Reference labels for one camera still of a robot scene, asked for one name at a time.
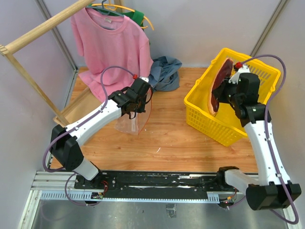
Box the clear orange zip top bag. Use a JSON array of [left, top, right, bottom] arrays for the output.
[[114, 89, 153, 135]]

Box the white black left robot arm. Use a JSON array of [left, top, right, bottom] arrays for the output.
[[50, 77, 152, 189]]

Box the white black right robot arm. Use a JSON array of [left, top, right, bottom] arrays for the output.
[[211, 73, 302, 210]]

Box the blue crumpled cloth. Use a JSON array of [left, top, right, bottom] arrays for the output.
[[149, 56, 182, 92]]

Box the yellow plastic shopping basket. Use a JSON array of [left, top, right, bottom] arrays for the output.
[[184, 48, 281, 146]]

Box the wooden clothes rack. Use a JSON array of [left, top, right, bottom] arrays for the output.
[[0, 0, 124, 128]]

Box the pink t-shirt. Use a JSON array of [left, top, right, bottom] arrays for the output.
[[71, 8, 153, 102]]

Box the green shirt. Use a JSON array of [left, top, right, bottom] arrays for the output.
[[123, 10, 144, 30]]

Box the grey clothes hanger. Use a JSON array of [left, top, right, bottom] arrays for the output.
[[85, 0, 124, 17]]

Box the yellow clothes hanger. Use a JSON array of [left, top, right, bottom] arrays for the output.
[[88, 1, 154, 30]]

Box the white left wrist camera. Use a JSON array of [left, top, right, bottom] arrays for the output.
[[140, 76, 149, 83]]

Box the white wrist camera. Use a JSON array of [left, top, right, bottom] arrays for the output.
[[228, 65, 250, 84], [140, 76, 149, 83]]

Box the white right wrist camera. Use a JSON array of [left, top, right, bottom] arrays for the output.
[[228, 65, 250, 84]]

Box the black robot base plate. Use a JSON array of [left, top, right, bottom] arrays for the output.
[[74, 170, 235, 200]]

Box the aluminium rail frame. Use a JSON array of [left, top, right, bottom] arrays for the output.
[[18, 167, 304, 229]]

